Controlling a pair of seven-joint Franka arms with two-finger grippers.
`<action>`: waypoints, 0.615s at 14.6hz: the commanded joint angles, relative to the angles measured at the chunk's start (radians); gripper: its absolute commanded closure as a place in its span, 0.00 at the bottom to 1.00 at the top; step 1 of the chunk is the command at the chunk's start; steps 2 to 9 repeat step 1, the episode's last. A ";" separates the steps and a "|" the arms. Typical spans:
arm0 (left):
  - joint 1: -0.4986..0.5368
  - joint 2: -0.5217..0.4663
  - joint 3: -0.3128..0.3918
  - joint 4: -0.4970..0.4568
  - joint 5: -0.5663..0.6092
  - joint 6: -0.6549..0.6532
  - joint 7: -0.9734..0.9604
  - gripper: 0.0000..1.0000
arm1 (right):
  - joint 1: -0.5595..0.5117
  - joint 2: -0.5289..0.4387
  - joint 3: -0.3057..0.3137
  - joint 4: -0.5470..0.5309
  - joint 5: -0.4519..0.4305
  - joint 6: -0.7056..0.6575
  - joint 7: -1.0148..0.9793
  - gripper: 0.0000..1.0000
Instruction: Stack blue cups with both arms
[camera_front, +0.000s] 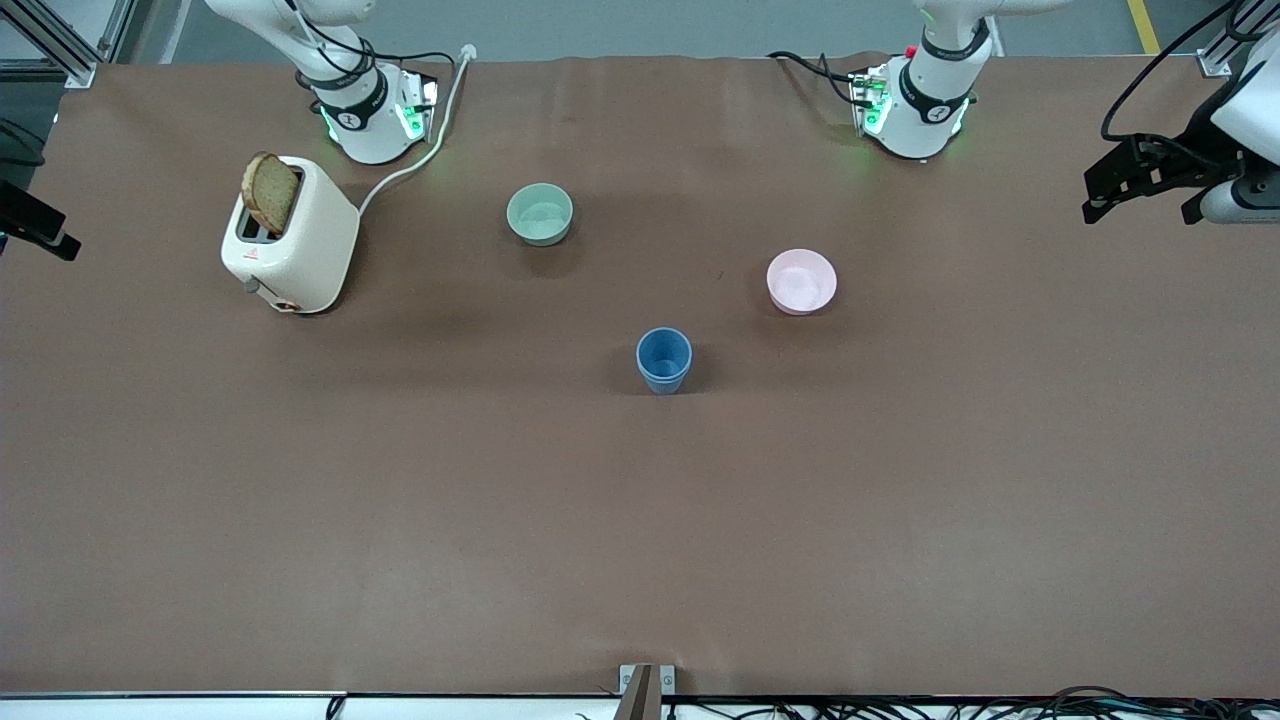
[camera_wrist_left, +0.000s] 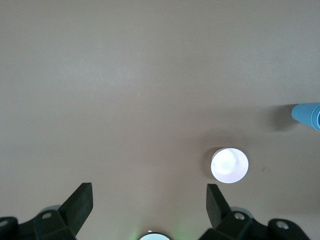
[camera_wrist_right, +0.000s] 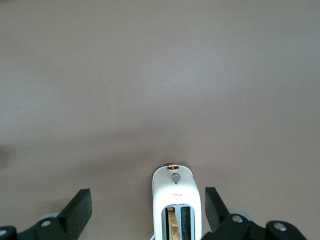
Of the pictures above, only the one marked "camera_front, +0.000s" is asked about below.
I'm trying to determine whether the pale green bowl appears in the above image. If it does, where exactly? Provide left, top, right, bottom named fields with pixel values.
left=506, top=183, right=575, bottom=247

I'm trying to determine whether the white toaster power cable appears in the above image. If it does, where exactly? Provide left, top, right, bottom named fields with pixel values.
left=357, top=45, right=477, bottom=217

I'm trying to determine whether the black cable on table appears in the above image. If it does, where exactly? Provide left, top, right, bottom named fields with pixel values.
left=767, top=50, right=861, bottom=107

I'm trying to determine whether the brown bread slice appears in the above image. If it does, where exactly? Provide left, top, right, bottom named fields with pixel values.
left=241, top=151, right=302, bottom=237

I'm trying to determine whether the cream white toaster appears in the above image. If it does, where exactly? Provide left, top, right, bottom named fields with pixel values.
left=220, top=155, right=361, bottom=316

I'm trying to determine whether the aluminium frame profile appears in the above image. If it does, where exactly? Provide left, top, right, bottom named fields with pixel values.
left=1198, top=0, right=1280, bottom=77
left=0, top=0, right=137, bottom=89

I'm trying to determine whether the pink bowl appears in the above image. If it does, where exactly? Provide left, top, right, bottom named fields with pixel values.
left=767, top=248, right=839, bottom=317

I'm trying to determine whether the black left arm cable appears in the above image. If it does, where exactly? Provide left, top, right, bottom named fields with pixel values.
left=1099, top=0, right=1280, bottom=143

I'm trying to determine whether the brown table cover mat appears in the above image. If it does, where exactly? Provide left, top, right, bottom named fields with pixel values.
left=0, top=55, right=1280, bottom=699

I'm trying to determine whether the black cable bundle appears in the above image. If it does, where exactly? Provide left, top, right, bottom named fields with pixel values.
left=668, top=685, right=1280, bottom=720

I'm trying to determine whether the grey metal mount bracket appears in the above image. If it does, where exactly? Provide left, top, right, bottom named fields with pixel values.
left=618, top=663, right=677, bottom=720

